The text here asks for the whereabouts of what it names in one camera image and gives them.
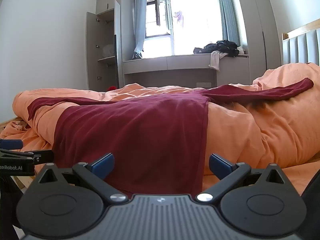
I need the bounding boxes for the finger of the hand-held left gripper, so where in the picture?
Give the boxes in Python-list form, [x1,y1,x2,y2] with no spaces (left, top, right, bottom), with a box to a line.
[21,149,55,166]
[0,139,23,151]

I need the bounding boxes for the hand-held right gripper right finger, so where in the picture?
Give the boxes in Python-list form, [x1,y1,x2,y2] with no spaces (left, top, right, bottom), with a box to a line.
[196,153,286,205]

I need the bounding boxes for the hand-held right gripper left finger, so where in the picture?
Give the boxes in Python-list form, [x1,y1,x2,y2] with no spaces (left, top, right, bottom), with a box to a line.
[37,152,128,205]

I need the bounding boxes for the maroon long-sleeve shirt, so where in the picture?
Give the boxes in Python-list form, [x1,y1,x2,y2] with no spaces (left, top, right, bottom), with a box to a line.
[27,78,314,198]

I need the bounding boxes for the pile of dark clothes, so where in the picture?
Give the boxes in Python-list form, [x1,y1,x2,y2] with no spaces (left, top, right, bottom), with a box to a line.
[193,39,240,57]

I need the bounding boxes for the orange duvet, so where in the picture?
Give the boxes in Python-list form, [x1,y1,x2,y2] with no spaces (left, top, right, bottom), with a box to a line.
[0,62,320,198]

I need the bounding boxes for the open grey wardrobe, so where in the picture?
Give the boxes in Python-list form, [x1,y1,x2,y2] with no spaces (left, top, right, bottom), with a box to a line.
[86,0,135,92]

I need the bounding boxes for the white garment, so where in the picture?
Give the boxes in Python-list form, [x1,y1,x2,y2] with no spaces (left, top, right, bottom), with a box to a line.
[209,50,228,72]

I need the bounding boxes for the orange pillow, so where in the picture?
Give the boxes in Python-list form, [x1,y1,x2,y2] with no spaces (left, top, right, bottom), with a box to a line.
[252,62,320,98]

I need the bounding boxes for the grey window seat cabinet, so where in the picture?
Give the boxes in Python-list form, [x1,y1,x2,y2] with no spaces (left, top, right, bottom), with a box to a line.
[122,54,250,90]

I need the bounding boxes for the tall grey closed wardrobe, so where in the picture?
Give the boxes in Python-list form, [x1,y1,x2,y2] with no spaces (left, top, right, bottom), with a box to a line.
[234,0,283,84]

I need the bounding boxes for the pale blue sheer curtain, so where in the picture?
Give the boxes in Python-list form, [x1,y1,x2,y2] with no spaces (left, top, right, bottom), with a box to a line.
[132,0,151,60]

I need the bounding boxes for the window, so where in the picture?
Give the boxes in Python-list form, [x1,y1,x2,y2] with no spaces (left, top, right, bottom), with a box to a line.
[145,0,225,55]

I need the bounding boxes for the grey padded headboard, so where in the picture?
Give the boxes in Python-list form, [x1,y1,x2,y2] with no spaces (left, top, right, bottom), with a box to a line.
[281,19,320,67]

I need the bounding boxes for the hanging purple garment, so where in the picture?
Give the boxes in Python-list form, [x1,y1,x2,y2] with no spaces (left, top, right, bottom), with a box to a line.
[174,10,184,28]

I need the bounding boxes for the grey-blue thick curtain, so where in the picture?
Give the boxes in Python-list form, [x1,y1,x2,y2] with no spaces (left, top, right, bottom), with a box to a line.
[214,0,241,47]

